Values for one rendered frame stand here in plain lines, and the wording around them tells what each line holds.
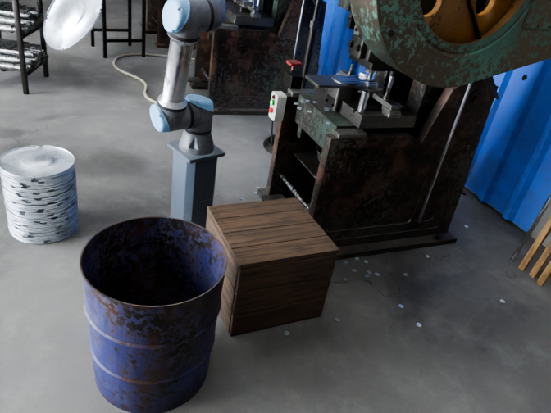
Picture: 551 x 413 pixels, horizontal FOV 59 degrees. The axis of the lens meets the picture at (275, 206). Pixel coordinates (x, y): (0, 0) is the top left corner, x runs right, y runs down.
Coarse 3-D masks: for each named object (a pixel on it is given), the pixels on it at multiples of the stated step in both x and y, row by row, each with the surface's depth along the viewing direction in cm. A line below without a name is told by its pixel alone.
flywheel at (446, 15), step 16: (448, 0) 171; (464, 0) 173; (496, 0) 179; (512, 0) 181; (432, 16) 172; (448, 16) 174; (464, 16) 177; (480, 16) 180; (496, 16) 183; (448, 32) 178; (464, 32) 181; (480, 32) 184
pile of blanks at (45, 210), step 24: (0, 168) 197; (72, 168) 207; (24, 192) 197; (48, 192) 201; (72, 192) 211; (24, 216) 204; (48, 216) 206; (72, 216) 216; (24, 240) 210; (48, 240) 213
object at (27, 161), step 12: (12, 156) 206; (24, 156) 208; (36, 156) 208; (48, 156) 210; (60, 156) 212; (72, 156) 214; (12, 168) 198; (24, 168) 199; (36, 168) 201; (48, 168) 202; (60, 168) 204
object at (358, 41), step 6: (354, 30) 215; (354, 36) 212; (360, 36) 212; (354, 42) 213; (360, 42) 209; (354, 48) 213; (360, 48) 209; (366, 48) 209; (354, 54) 213; (360, 54) 210; (366, 54) 211; (372, 54) 209; (366, 60) 211; (372, 60) 211; (378, 60) 212
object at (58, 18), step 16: (64, 0) 183; (80, 0) 177; (96, 0) 174; (64, 16) 179; (80, 16) 175; (96, 16) 172; (48, 32) 182; (64, 32) 178; (80, 32) 173; (64, 48) 175
